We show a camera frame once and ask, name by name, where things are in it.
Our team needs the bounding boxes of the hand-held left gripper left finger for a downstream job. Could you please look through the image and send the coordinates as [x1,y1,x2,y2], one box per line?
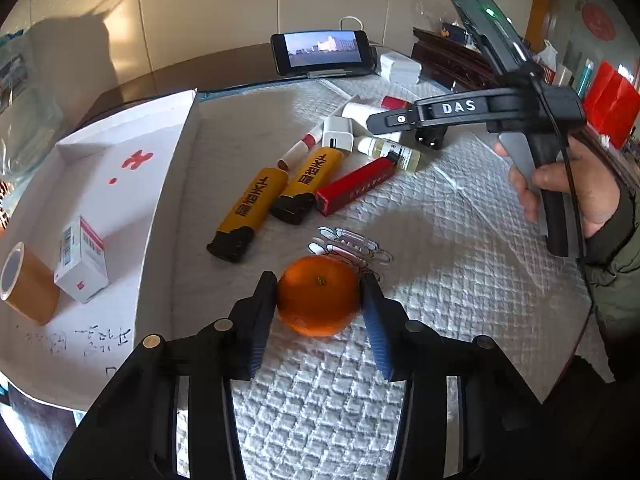
[52,271,278,480]

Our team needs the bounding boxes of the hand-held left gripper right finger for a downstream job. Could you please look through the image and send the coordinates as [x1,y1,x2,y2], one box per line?
[357,272,546,480]

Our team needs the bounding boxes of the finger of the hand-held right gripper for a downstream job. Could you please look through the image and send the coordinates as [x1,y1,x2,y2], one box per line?
[366,95,493,136]

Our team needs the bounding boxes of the black charger plug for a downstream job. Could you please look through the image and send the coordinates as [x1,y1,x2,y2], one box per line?
[414,124,449,151]

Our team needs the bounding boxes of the small clear liquid bottle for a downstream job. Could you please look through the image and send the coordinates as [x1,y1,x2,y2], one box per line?
[357,136,423,173]

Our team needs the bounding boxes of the orange mandarin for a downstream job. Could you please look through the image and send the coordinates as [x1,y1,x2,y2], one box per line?
[276,255,362,338]

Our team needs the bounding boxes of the white usb charger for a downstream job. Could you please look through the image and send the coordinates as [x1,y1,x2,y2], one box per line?
[322,116,357,153]

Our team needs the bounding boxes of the pile of silver paper clips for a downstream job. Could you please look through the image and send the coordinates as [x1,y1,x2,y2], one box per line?
[306,226,396,281]

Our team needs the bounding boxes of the red lighter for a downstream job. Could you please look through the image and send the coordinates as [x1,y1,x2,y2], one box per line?
[315,155,401,217]

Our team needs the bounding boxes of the yellow lighter with black base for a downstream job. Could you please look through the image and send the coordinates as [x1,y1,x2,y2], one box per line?
[270,146,346,225]
[206,167,289,262]

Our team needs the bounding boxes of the white cardboard box tray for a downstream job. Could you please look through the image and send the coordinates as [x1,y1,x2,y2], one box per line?
[0,89,202,406]

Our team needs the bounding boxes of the person's right forearm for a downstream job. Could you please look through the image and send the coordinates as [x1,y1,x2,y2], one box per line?
[582,185,640,381]

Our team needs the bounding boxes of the person's right hand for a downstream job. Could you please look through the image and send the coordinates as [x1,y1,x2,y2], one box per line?
[494,137,623,238]

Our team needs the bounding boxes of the white power adapter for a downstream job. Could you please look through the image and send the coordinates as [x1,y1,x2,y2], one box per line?
[378,52,423,85]

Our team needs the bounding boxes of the dark wooden side cabinet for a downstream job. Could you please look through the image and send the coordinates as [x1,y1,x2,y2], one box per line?
[411,27,506,93]

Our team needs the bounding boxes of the red paper bag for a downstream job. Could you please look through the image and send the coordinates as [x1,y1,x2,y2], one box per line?
[582,60,640,148]

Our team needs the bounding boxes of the white cream tube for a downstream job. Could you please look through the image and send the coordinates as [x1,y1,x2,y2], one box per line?
[341,101,403,143]

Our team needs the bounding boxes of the white quilted mat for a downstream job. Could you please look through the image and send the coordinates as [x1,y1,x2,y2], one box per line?
[145,77,616,480]

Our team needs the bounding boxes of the black smartphone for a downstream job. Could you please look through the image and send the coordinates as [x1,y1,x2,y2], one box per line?
[270,30,376,77]

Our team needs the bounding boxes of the white and red lip balm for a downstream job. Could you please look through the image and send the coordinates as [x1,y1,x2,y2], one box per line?
[278,121,326,172]

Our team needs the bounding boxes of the small white medicine box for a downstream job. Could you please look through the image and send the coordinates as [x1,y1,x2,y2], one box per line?
[53,215,111,304]

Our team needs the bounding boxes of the brown tape roll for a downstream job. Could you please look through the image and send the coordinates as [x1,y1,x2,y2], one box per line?
[0,241,62,326]

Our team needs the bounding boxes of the red round wall decoration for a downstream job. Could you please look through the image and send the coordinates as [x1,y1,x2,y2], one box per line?
[580,1,617,42]

